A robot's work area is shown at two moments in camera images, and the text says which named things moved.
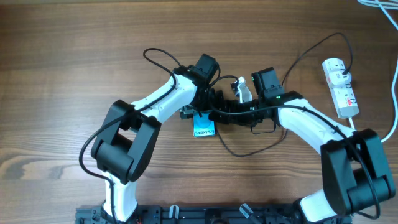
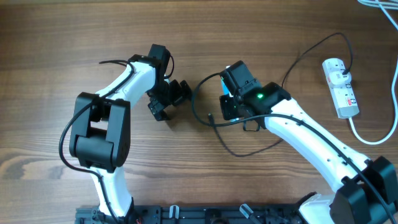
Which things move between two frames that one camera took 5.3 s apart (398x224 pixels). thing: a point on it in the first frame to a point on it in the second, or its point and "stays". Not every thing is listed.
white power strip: [343, 96] stays
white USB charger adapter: [337, 78] stays
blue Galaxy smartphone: [203, 127] to [224, 90]
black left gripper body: [203, 103] to [161, 92]
